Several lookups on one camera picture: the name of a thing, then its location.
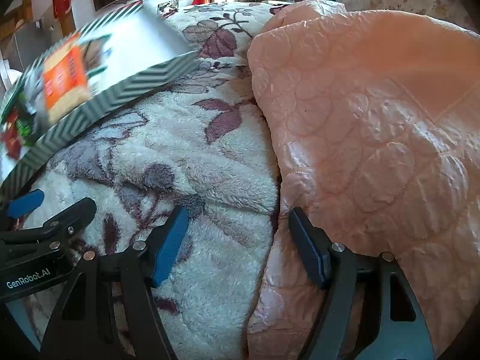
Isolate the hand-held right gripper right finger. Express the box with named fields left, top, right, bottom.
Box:
left=288, top=207, right=436, bottom=360

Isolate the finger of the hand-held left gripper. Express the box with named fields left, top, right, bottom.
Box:
left=0, top=189, right=45, bottom=229
left=0, top=198, right=97, bottom=259

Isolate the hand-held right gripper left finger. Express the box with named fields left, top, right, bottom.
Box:
left=39, top=206, right=189, bottom=360

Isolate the light green pea packet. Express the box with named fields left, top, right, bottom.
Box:
left=15, top=97, right=38, bottom=147

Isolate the orange snack packet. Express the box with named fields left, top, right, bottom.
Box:
left=41, top=34, right=92, bottom=124

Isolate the striped cardboard box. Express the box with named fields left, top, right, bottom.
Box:
left=0, top=0, right=199, bottom=196

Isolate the red snack packet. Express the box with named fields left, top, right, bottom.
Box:
left=2, top=112, right=23, bottom=158

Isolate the floral fleece blanket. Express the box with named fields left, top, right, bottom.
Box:
left=26, top=2, right=282, bottom=360

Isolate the pink quilted blanket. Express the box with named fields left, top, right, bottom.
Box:
left=245, top=2, right=480, bottom=360

